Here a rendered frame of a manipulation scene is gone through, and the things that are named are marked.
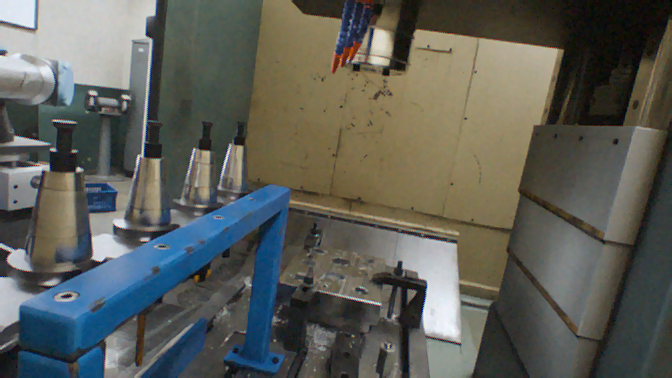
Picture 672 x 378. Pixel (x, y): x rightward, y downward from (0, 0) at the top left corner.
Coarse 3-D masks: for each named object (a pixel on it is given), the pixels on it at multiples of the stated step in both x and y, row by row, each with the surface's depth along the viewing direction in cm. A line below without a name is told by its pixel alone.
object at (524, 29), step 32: (320, 0) 84; (416, 0) 73; (448, 0) 70; (480, 0) 67; (512, 0) 65; (544, 0) 62; (576, 0) 60; (608, 0) 58; (640, 0) 56; (448, 32) 93; (480, 32) 88; (512, 32) 84; (544, 32) 80; (576, 32) 76; (608, 32) 73
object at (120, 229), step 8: (120, 224) 39; (176, 224) 42; (120, 232) 39; (128, 232) 39; (136, 232) 39; (144, 232) 39; (152, 232) 39; (160, 232) 40; (168, 232) 40; (144, 240) 39
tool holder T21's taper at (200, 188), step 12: (192, 156) 50; (204, 156) 50; (192, 168) 50; (204, 168) 50; (192, 180) 50; (204, 180) 50; (192, 192) 50; (204, 192) 50; (216, 192) 52; (192, 204) 50; (204, 204) 51
